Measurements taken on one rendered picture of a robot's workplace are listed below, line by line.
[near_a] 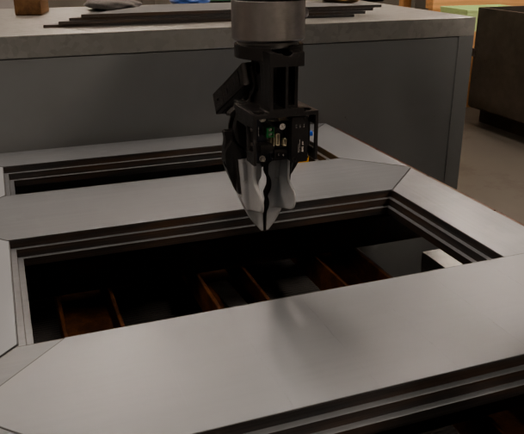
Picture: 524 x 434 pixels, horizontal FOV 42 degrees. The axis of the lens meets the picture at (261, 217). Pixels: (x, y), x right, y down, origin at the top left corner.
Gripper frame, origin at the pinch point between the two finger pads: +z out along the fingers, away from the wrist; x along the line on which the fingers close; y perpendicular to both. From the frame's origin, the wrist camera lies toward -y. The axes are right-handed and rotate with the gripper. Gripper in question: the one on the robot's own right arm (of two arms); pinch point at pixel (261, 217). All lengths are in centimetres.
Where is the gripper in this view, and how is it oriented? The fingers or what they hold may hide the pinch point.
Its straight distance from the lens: 79.5
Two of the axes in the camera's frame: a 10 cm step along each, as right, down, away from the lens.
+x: 9.4, -1.3, 3.3
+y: 3.5, 3.4, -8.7
